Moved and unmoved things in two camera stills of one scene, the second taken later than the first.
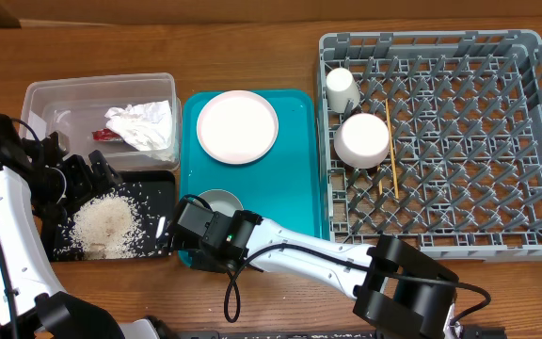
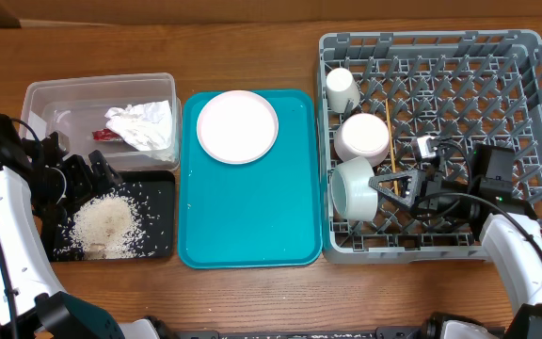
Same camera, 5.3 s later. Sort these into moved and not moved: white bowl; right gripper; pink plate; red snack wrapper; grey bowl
Moved: grey bowl; right gripper
Not moved: red snack wrapper; white bowl; pink plate
